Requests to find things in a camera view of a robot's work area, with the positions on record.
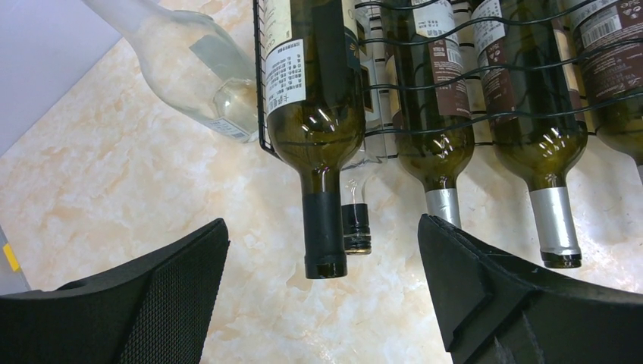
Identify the green wine bottle back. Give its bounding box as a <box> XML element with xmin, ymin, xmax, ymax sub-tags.
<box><xmin>568</xmin><ymin>0</ymin><xmax>642</xmax><ymax>174</ymax></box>

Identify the clear tall glass bottle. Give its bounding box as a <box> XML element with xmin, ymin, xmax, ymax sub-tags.
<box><xmin>85</xmin><ymin>1</ymin><xmax>259</xmax><ymax>143</ymax></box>

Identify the dark bottle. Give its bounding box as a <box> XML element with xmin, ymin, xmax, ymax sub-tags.
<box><xmin>262</xmin><ymin>0</ymin><xmax>365</xmax><ymax>279</ymax></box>

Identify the black wire wine rack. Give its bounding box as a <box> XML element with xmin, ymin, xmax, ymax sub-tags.
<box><xmin>252</xmin><ymin>1</ymin><xmax>642</xmax><ymax>159</ymax></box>

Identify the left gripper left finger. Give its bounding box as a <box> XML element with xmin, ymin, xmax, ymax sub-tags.
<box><xmin>1</xmin><ymin>218</ymin><xmax>230</xmax><ymax>363</ymax></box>

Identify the green wine bottle front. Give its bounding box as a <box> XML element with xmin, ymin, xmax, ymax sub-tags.
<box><xmin>381</xmin><ymin>1</ymin><xmax>475</xmax><ymax>227</ymax></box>

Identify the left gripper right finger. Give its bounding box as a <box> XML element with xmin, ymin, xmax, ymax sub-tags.
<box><xmin>418</xmin><ymin>215</ymin><xmax>642</xmax><ymax>363</ymax></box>

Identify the green wine bottle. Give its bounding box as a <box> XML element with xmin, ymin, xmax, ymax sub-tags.
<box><xmin>381</xmin><ymin>1</ymin><xmax>475</xmax><ymax>227</ymax></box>
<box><xmin>471</xmin><ymin>1</ymin><xmax>588</xmax><ymax>268</ymax></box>
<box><xmin>568</xmin><ymin>0</ymin><xmax>642</xmax><ymax>174</ymax></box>

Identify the square clear liquor bottle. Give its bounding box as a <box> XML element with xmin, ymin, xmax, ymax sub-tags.
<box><xmin>340</xmin><ymin>6</ymin><xmax>387</xmax><ymax>255</ymax></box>

